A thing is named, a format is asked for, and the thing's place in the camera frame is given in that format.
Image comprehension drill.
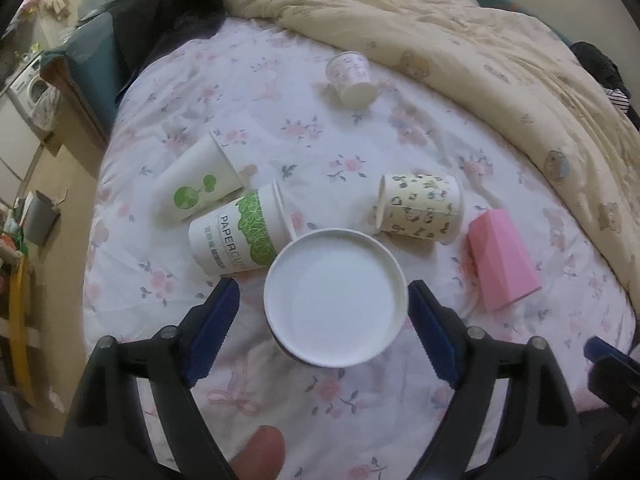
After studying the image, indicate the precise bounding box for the dark clothes pile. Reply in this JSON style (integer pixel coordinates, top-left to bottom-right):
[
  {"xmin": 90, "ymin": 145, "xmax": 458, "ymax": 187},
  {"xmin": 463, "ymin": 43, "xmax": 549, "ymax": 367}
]
[{"xmin": 570, "ymin": 41, "xmax": 628, "ymax": 92}]

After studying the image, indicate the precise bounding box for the cream animal print paper cup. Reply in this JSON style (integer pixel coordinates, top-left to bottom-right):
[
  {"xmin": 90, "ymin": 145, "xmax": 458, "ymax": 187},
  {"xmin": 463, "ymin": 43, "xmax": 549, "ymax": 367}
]
[{"xmin": 374, "ymin": 173, "xmax": 465, "ymax": 246}]

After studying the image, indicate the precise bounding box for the green leaf band paper cup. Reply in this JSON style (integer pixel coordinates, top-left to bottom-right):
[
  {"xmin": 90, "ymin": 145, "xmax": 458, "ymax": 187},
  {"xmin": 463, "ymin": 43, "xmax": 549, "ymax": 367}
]
[{"xmin": 188, "ymin": 179, "xmax": 297, "ymax": 277}]

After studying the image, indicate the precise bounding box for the pink faceted cup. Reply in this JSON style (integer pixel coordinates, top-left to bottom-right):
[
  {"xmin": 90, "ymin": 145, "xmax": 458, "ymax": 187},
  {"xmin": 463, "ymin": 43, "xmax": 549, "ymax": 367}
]
[{"xmin": 467, "ymin": 208, "xmax": 544, "ymax": 311}]

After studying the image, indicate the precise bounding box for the black clothing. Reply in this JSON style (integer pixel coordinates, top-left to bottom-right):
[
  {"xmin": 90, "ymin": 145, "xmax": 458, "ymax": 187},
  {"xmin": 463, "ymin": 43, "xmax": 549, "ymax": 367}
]
[{"xmin": 77, "ymin": 0, "xmax": 236, "ymax": 103}]

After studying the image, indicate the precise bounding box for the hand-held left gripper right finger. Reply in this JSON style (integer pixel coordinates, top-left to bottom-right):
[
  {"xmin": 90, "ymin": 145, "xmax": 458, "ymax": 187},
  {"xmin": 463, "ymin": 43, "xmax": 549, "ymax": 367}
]
[{"xmin": 407, "ymin": 280, "xmax": 587, "ymax": 480}]

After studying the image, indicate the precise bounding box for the white washing machine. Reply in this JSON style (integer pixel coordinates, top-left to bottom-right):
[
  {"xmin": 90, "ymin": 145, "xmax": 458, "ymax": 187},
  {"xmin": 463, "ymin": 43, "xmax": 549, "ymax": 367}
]
[{"xmin": 2, "ymin": 52, "xmax": 63, "ymax": 131}]

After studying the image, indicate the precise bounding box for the striped cloth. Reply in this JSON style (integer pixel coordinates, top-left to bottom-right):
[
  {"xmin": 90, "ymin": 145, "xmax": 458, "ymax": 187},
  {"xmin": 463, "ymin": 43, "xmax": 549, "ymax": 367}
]
[{"xmin": 604, "ymin": 87, "xmax": 640, "ymax": 128}]

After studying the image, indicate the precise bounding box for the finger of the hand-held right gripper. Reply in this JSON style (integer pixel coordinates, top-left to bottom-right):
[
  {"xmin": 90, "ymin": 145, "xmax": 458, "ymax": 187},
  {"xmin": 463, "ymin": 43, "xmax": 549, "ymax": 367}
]
[{"xmin": 583, "ymin": 337, "xmax": 640, "ymax": 427}]

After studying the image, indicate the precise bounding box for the plain white paper cup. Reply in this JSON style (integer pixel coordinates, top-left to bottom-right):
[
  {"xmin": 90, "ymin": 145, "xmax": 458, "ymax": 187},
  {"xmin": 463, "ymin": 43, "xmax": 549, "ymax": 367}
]
[{"xmin": 263, "ymin": 228, "xmax": 407, "ymax": 367}]

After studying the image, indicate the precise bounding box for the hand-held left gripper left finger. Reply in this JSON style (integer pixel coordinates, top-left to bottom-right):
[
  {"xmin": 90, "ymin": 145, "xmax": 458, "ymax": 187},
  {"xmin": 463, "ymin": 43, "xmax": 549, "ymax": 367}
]
[{"xmin": 64, "ymin": 277, "xmax": 242, "ymax": 480}]

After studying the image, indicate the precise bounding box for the teal bed frame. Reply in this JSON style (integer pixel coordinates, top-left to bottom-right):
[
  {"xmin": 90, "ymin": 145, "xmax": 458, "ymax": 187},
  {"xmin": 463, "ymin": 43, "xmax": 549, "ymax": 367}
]
[{"xmin": 40, "ymin": 12, "xmax": 121, "ymax": 150}]

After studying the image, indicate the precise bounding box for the small pink floral paper cup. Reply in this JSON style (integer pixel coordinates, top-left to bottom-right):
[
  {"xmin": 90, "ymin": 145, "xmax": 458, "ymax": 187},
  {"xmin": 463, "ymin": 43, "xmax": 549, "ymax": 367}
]
[{"xmin": 325, "ymin": 51, "xmax": 377, "ymax": 109}]

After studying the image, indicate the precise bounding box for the white cup green tree print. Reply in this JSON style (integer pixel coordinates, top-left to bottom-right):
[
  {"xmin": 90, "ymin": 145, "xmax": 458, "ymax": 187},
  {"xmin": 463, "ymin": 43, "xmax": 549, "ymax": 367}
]
[{"xmin": 151, "ymin": 130, "xmax": 246, "ymax": 229}]

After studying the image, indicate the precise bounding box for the person's left hand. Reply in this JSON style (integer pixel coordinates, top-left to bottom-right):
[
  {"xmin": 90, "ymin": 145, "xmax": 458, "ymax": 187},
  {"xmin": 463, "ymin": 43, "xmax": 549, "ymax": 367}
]
[{"xmin": 235, "ymin": 425, "xmax": 287, "ymax": 480}]

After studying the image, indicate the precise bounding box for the yellow wooden chair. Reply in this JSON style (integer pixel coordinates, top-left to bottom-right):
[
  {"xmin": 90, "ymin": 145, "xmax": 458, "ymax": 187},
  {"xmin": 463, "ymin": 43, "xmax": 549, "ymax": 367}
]
[{"xmin": 0, "ymin": 240, "xmax": 38, "ymax": 406}]

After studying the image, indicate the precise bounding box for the grey bin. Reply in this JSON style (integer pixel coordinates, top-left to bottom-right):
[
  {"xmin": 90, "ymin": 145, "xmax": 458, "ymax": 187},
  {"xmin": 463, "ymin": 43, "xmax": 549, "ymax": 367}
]
[{"xmin": 22, "ymin": 190, "xmax": 62, "ymax": 248}]

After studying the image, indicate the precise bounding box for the pink floral bed sheet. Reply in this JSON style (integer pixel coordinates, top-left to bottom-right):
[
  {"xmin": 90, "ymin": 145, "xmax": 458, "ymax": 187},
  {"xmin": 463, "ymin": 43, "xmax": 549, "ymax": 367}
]
[{"xmin": 80, "ymin": 16, "xmax": 638, "ymax": 480}]

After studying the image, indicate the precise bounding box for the cream bear print quilt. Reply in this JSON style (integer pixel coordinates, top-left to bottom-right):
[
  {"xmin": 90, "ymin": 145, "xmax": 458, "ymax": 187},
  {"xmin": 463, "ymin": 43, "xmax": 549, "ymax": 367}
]
[{"xmin": 227, "ymin": 0, "xmax": 640, "ymax": 306}]

